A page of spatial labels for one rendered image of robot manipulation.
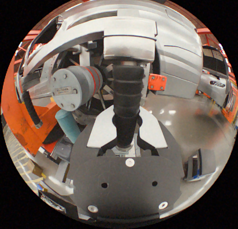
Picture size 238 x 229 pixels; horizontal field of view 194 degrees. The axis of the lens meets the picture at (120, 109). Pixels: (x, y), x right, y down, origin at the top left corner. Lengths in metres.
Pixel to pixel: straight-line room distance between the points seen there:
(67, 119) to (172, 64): 0.67
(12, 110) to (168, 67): 0.99
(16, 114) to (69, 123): 0.41
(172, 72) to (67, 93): 0.56
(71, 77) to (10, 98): 0.49
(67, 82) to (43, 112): 0.53
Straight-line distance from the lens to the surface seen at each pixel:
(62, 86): 0.22
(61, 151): 0.69
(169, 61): 0.53
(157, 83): 0.33
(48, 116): 0.70
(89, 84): 0.22
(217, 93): 2.39
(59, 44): 0.16
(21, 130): 0.61
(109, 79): 0.40
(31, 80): 0.33
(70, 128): 0.38
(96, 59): 0.58
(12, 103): 0.59
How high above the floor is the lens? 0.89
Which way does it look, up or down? 32 degrees down
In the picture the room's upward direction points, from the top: straight up
